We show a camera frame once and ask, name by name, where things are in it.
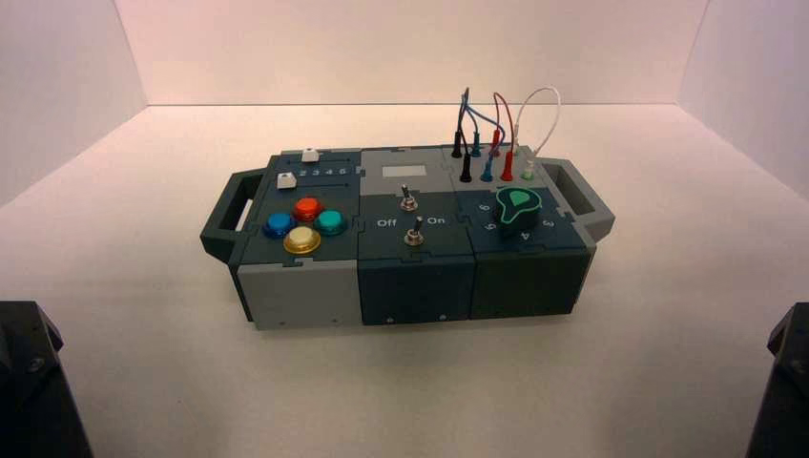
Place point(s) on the teal rotary knob green outline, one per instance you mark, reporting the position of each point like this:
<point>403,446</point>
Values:
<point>517,212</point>

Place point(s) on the grey and teal control box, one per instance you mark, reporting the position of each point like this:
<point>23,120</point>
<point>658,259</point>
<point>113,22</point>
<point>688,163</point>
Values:
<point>414,284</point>

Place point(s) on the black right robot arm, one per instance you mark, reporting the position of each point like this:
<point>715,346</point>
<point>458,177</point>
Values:
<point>787,392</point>

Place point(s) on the blue push button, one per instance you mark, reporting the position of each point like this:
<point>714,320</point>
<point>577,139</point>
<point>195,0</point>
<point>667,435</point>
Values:
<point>279,224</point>

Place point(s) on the yellow push button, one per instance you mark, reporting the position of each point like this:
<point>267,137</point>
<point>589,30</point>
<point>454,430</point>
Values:
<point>302,240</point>

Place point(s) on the white slider knob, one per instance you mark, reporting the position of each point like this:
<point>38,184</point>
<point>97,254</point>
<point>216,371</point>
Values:
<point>286,181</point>
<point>310,155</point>

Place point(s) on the metal toggle switch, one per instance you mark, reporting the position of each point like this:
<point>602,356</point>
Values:
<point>408,202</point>
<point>414,237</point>

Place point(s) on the red push button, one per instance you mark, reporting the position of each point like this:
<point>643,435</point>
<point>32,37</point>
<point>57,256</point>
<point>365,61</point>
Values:
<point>308,208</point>

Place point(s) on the small grey display window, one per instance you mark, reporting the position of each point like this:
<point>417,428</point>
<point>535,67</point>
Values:
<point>404,171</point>

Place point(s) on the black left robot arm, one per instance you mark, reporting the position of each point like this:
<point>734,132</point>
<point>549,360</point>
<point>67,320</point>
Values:
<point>31,392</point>

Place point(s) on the green push button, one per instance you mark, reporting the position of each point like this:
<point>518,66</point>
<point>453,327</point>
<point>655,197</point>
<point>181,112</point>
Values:
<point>329,221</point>

